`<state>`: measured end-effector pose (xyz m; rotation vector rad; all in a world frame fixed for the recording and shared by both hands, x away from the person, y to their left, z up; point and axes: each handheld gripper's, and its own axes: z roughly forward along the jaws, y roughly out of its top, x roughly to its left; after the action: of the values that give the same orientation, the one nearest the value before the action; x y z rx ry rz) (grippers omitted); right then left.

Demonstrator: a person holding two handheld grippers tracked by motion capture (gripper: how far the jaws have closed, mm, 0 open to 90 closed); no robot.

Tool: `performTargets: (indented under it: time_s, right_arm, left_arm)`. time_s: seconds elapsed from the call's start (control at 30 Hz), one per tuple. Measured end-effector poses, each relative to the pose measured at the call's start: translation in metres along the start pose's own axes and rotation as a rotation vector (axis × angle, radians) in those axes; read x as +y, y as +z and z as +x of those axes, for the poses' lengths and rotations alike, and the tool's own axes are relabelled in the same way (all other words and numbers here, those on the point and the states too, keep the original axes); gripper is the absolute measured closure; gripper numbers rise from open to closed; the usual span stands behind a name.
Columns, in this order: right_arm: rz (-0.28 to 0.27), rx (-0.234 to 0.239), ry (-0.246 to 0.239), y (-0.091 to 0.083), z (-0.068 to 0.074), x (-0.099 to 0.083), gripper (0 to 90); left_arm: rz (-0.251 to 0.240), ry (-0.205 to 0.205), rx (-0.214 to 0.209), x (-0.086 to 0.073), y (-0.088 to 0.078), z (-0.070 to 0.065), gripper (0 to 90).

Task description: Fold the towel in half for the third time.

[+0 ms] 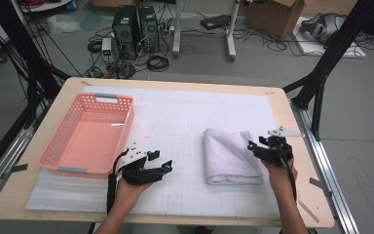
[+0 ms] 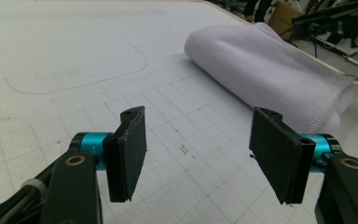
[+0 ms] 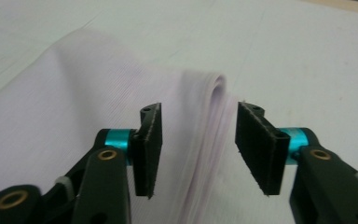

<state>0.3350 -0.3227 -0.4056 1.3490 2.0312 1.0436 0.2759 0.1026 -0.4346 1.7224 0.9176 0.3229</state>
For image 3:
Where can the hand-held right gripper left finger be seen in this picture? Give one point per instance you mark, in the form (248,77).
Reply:
(147,155)

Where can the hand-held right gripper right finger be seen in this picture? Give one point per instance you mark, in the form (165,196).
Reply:
(261,149)

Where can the lilac printed towel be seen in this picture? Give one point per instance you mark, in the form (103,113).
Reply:
(74,124)

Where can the white grid mat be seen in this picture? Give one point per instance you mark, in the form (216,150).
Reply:
(292,62)

